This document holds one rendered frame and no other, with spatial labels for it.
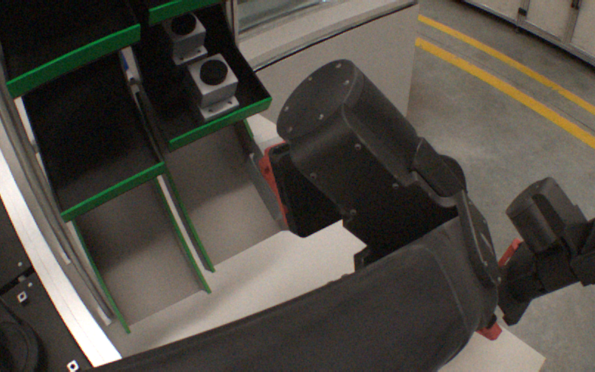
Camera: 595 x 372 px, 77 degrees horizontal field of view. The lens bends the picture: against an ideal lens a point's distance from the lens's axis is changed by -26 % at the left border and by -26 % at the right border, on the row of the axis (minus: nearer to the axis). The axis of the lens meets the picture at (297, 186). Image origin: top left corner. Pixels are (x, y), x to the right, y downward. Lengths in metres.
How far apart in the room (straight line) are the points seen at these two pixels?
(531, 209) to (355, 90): 0.29
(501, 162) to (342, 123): 2.31
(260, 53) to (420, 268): 1.22
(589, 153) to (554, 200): 2.51
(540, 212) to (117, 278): 0.52
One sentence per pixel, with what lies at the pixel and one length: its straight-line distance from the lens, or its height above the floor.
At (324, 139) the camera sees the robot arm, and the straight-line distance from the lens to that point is 0.23.
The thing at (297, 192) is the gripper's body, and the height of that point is 1.27.
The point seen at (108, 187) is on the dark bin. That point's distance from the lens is 0.50.
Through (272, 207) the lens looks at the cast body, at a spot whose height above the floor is 1.18.
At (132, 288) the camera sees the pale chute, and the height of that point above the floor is 1.02.
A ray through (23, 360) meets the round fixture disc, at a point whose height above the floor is 0.99.
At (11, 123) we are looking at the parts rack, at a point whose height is 1.28.
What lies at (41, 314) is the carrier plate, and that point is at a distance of 0.73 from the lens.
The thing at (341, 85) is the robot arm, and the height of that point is 1.39.
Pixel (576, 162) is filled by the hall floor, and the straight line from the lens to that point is 2.85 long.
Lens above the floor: 1.52
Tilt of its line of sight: 45 degrees down
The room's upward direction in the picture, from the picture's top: straight up
